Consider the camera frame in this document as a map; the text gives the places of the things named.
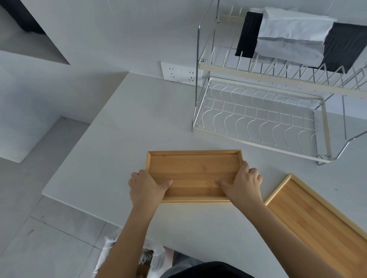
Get small wooden tray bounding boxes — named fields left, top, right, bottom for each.
left=146, top=150, right=244, bottom=203

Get black cloth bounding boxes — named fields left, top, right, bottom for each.
left=235, top=11, right=264, bottom=59

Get large wooden tray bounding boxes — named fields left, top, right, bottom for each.
left=264, top=173, right=367, bottom=278

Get person's right forearm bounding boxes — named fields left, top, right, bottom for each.
left=230, top=200, right=342, bottom=278

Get white wall socket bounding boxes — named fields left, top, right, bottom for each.
left=181, top=65, right=203, bottom=86
left=161, top=61, right=182, bottom=83

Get person's left forearm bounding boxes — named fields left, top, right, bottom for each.
left=97, top=200, right=163, bottom=278

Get dark grey cloth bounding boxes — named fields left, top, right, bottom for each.
left=311, top=22, right=367, bottom=74

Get white cloth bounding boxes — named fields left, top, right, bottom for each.
left=249, top=6, right=338, bottom=44

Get person's left hand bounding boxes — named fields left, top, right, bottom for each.
left=128, top=170, right=174, bottom=211

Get person's black shirt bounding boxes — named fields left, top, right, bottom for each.
left=172, top=261, right=256, bottom=278

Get light grey cloth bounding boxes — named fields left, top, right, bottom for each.
left=254, top=38, right=326, bottom=68

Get person's right hand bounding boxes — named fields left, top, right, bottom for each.
left=216, top=161, right=263, bottom=211

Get two-tier metal dish rack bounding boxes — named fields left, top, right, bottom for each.
left=192, top=0, right=367, bottom=166

